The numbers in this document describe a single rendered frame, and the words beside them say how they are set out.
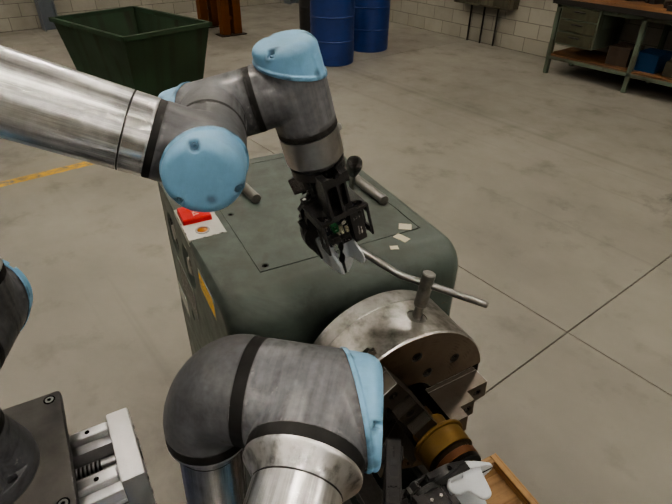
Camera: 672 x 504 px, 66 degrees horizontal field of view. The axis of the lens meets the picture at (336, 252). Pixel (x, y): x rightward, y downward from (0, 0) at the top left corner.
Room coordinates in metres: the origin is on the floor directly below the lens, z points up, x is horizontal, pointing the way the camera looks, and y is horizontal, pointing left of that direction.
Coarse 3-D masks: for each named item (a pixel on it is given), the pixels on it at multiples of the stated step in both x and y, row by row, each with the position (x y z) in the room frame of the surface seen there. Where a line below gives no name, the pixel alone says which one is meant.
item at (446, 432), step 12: (444, 420) 0.55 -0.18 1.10; (456, 420) 0.54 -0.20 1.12; (432, 432) 0.51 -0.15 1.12; (444, 432) 0.51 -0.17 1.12; (456, 432) 0.51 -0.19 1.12; (420, 444) 0.50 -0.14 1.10; (432, 444) 0.50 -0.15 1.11; (444, 444) 0.49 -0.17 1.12; (456, 444) 0.49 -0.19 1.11; (468, 444) 0.50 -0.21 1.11; (420, 456) 0.50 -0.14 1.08; (432, 456) 0.48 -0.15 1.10; (444, 456) 0.48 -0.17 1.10; (456, 456) 0.47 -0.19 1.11; (468, 456) 0.47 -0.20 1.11; (432, 468) 0.48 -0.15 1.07
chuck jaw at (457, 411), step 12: (468, 372) 0.65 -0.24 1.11; (420, 384) 0.63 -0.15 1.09; (444, 384) 0.62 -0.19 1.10; (456, 384) 0.62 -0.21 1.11; (468, 384) 0.62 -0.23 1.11; (480, 384) 0.62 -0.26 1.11; (420, 396) 0.63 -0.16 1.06; (432, 396) 0.60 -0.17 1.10; (444, 396) 0.60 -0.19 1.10; (456, 396) 0.60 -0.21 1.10; (468, 396) 0.59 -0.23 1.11; (480, 396) 0.62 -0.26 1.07; (432, 408) 0.59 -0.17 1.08; (444, 408) 0.57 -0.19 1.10; (456, 408) 0.57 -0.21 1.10; (468, 408) 0.59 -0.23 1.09
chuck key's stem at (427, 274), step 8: (424, 272) 0.66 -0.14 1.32; (432, 272) 0.66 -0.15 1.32; (424, 280) 0.65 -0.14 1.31; (432, 280) 0.65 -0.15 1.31; (424, 288) 0.65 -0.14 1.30; (416, 296) 0.65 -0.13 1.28; (424, 296) 0.65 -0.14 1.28; (416, 304) 0.65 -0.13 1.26; (424, 304) 0.65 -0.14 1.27; (416, 312) 0.65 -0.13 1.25
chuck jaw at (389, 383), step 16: (368, 352) 0.59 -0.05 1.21; (384, 368) 0.57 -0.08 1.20; (384, 384) 0.54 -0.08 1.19; (400, 384) 0.55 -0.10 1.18; (384, 400) 0.53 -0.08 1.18; (400, 400) 0.54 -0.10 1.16; (416, 400) 0.55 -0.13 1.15; (400, 416) 0.52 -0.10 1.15; (416, 416) 0.53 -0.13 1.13; (416, 432) 0.51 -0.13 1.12
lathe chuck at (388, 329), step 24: (384, 312) 0.66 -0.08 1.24; (408, 312) 0.66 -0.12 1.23; (432, 312) 0.68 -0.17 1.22; (360, 336) 0.62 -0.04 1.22; (384, 336) 0.61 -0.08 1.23; (408, 336) 0.60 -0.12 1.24; (432, 336) 0.61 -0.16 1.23; (456, 336) 0.64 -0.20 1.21; (384, 360) 0.57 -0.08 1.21; (408, 360) 0.59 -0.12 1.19; (432, 360) 0.62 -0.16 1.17; (456, 360) 0.64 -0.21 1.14; (408, 384) 0.60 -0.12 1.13; (432, 384) 0.62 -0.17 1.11; (384, 408) 0.58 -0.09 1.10; (384, 432) 0.58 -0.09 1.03
